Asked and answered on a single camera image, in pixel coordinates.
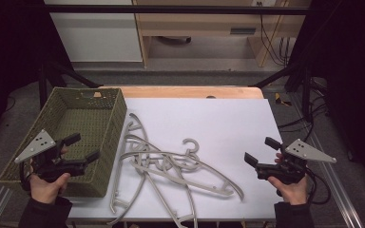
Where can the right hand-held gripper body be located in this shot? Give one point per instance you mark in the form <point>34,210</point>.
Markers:
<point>307,152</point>

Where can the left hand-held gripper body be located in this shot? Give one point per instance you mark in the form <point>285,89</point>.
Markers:
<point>38,145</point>

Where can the green woven basket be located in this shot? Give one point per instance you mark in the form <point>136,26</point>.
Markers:
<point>85,126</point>

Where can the grey plastic clothes hanger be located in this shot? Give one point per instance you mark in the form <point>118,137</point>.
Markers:
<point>191,140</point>
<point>136,119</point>
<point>188,193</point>

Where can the person's right hand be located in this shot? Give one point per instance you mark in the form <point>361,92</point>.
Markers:
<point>293,193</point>

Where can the person's left hand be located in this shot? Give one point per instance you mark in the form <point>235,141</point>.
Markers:
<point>47,190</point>

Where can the yellow and black tool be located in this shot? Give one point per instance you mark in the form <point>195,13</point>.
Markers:
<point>279,99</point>

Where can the white table mat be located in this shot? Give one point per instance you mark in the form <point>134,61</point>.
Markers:
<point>209,126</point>

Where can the black metal stand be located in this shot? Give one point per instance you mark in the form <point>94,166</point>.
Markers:
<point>76,76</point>
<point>305,91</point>

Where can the black curtain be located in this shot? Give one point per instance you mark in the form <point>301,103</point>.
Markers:
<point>355,63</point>
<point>6,47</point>

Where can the white cabinet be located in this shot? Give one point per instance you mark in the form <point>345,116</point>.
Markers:
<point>95,38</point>

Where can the light wooden desk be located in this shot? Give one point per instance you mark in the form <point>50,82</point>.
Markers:
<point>196,22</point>

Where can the black horizontal frame bar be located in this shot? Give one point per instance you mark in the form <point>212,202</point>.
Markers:
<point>171,9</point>

